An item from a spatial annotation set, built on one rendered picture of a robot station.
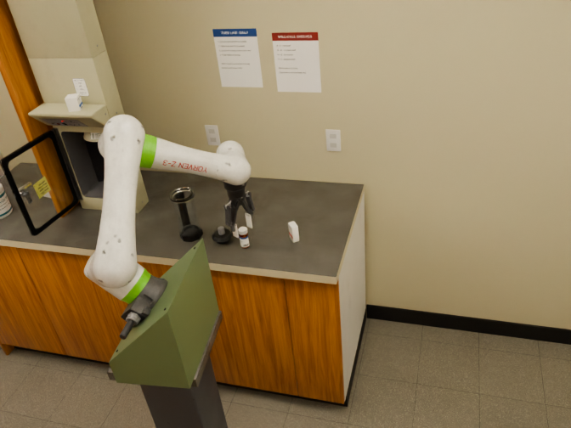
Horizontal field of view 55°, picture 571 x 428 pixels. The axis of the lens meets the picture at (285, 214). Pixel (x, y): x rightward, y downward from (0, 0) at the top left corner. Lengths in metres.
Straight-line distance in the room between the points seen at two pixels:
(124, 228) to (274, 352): 1.20
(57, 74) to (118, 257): 1.14
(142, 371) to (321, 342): 0.92
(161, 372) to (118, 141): 0.74
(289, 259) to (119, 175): 0.87
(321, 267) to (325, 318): 0.27
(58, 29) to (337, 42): 1.15
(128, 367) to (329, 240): 0.98
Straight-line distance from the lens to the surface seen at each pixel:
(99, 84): 2.49
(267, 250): 2.33
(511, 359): 3.22
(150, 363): 1.84
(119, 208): 1.69
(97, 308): 2.94
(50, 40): 2.54
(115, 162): 1.71
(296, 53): 2.54
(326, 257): 2.26
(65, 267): 2.84
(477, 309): 3.21
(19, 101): 2.67
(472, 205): 2.78
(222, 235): 2.40
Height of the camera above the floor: 2.37
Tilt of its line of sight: 34 degrees down
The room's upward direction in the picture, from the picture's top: 6 degrees counter-clockwise
